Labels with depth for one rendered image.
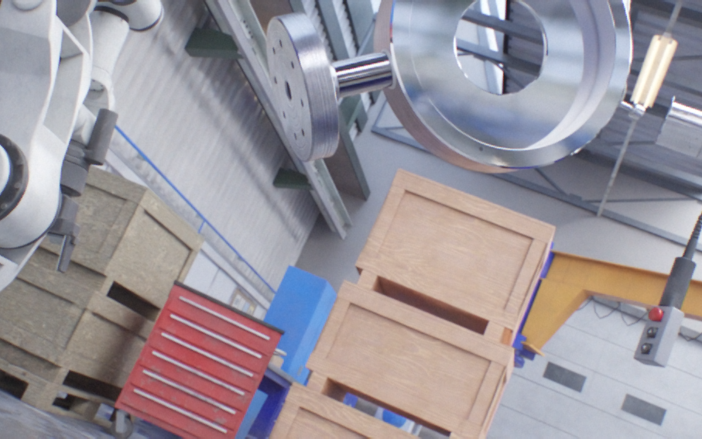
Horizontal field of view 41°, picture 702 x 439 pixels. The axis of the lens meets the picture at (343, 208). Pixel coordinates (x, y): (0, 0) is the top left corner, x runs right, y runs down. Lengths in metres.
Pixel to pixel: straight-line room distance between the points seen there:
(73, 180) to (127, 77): 6.84
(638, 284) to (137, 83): 4.74
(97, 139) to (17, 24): 0.29
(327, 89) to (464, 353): 4.21
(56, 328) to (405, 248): 2.01
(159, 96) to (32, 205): 7.76
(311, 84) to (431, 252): 4.35
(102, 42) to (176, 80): 7.56
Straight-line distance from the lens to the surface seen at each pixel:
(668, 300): 2.13
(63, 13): 1.56
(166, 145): 9.64
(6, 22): 1.50
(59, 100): 1.55
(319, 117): 1.21
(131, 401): 5.63
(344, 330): 5.43
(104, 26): 1.76
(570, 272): 8.90
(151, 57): 8.75
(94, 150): 1.68
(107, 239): 5.52
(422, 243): 5.52
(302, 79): 1.20
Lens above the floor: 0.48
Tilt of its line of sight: 13 degrees up
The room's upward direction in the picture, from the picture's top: 25 degrees clockwise
